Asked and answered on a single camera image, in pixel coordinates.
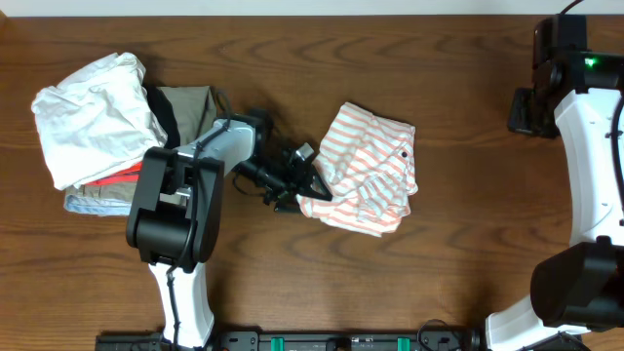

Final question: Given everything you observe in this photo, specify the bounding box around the red white striped shirt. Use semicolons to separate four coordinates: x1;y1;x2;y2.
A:
297;102;418;237

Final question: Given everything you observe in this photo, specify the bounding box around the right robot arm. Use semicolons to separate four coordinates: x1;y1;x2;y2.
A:
479;12;623;350

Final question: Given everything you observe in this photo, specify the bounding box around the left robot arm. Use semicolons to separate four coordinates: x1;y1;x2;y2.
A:
126;109;332;350

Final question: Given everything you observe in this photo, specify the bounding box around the olive green folded garment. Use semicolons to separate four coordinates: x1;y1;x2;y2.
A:
64;86;216;205

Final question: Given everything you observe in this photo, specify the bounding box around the navy and red folded garment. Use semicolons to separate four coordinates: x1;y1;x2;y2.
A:
89;86;180;186

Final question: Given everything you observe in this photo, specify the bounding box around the light blue folded garment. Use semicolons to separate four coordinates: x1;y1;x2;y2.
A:
63;194;131;216

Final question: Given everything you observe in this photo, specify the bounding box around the white crumpled garment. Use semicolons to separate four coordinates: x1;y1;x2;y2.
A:
31;53;168;190

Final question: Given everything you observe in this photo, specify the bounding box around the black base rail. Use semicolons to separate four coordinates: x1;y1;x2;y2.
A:
95;322;591;351

